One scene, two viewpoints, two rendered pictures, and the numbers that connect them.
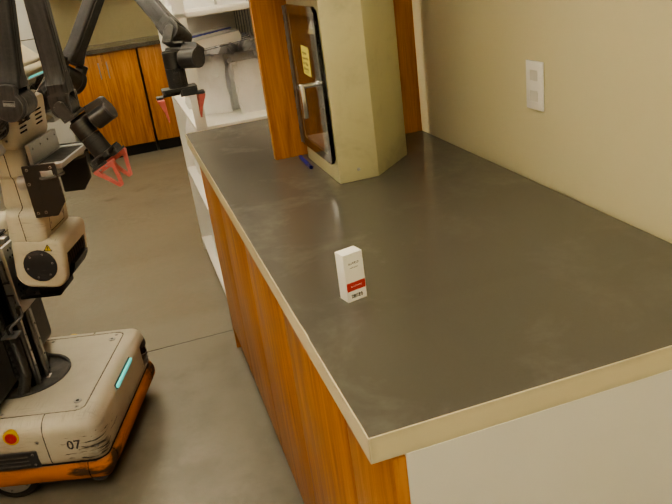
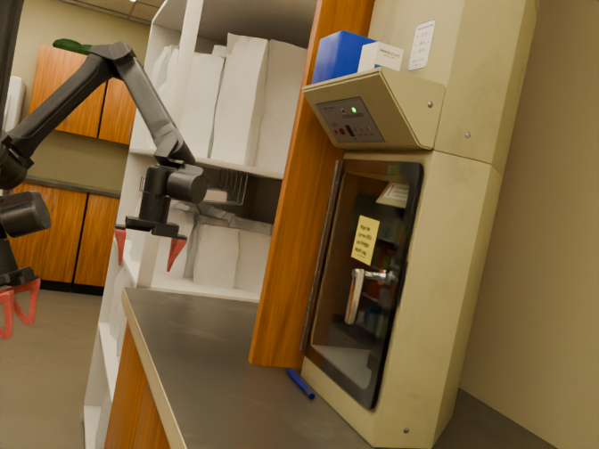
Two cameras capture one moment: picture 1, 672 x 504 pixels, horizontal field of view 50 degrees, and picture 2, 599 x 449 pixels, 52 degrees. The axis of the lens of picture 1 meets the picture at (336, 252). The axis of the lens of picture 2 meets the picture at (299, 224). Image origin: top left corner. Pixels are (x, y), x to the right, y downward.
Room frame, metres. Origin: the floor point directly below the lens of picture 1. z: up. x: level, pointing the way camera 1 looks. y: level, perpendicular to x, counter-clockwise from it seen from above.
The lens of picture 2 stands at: (0.93, 0.25, 1.31)
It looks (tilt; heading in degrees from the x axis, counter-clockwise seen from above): 3 degrees down; 353
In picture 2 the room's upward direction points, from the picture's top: 11 degrees clockwise
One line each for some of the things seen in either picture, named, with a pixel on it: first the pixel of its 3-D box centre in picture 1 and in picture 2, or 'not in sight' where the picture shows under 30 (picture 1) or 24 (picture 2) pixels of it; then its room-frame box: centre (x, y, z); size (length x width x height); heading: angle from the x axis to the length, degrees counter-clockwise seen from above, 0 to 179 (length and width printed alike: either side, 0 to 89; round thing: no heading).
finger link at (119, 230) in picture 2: (170, 106); (130, 243); (2.18, 0.43, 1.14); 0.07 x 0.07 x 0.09; 15
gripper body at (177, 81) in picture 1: (177, 80); (153, 211); (2.19, 0.40, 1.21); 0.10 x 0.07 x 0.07; 105
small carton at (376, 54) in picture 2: not in sight; (379, 65); (1.93, 0.05, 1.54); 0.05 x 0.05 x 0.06; 19
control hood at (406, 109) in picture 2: not in sight; (359, 114); (1.97, 0.06, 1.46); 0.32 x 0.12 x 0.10; 15
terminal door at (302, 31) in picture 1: (308, 82); (354, 271); (1.98, 0.01, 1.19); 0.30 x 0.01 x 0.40; 14
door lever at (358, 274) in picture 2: (309, 99); (364, 296); (1.87, 0.01, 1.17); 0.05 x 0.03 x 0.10; 104
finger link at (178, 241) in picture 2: (194, 102); (165, 248); (2.20, 0.36, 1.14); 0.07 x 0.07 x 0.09; 15
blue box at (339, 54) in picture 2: not in sight; (349, 65); (2.05, 0.08, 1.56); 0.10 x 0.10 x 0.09; 15
